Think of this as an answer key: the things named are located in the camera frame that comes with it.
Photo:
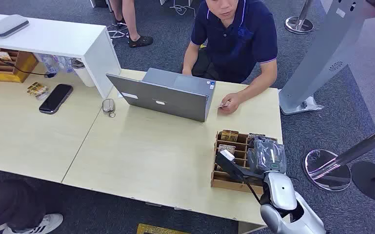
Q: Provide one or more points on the chrome stanchion with mirror base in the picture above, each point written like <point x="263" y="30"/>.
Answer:
<point x="327" y="169"/>

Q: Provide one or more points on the gold patterned card in tray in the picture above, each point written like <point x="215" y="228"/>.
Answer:
<point x="229" y="135"/>

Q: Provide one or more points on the grey kiosk stand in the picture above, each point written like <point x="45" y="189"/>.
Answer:
<point x="326" y="51"/>

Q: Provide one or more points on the grey flat device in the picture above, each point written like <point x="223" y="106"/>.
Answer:
<point x="8" y="25"/>

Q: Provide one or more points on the white desk shelf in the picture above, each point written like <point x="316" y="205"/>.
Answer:
<point x="58" y="42"/>

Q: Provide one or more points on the white cup with lid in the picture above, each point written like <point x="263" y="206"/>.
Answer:
<point x="84" y="74"/>

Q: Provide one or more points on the person with white shoes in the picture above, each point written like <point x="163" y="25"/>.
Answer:
<point x="9" y="203"/>

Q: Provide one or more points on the black wrist camera with pale box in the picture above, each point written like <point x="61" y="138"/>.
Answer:
<point x="231" y="164"/>

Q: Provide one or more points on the standing person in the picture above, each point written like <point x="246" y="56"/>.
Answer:
<point x="130" y="19"/>

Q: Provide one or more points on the person's right hand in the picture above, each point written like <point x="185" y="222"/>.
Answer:
<point x="186" y="71"/>

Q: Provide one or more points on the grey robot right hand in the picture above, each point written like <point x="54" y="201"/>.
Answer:
<point x="266" y="155"/>

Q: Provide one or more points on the yellow wooden card organizer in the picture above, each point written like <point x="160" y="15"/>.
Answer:
<point x="19" y="69"/>

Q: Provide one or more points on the clear plastic bottle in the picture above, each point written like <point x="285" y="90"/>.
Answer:
<point x="56" y="63"/>

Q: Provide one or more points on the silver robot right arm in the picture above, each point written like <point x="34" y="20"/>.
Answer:
<point x="285" y="200"/>

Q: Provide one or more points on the black round stanchion base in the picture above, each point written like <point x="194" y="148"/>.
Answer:
<point x="373" y="182"/>

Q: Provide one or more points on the wooden card organizer tray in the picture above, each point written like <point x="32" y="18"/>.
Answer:
<point x="229" y="182"/>

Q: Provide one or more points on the grey laptop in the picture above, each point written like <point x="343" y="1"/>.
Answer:
<point x="164" y="98"/>

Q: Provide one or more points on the chair star base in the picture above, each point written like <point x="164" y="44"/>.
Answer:
<point x="117" y="30"/>

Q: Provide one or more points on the pale patterned card in tray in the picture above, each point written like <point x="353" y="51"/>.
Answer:
<point x="226" y="148"/>

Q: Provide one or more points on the small white card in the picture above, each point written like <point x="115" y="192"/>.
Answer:
<point x="222" y="105"/>

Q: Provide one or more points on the black smartphone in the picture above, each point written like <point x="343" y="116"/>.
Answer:
<point x="55" y="99"/>

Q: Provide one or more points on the yellow floor mat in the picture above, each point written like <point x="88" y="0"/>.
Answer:
<point x="158" y="229"/>

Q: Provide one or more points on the person's left hand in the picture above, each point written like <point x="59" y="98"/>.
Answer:
<point x="232" y="102"/>

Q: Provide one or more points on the chrome stanchion with round base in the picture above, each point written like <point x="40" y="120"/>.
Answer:
<point x="298" y="23"/>

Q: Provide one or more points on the seated person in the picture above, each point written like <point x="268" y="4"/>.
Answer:
<point x="235" y="38"/>

